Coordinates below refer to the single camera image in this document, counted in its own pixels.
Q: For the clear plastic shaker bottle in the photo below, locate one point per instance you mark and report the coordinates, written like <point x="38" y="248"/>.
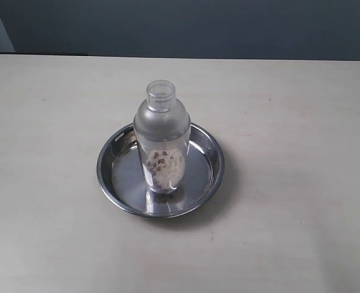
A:
<point x="162" y="127"/>

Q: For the round stainless steel plate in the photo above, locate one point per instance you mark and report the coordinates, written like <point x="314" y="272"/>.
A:
<point x="120" y="176"/>

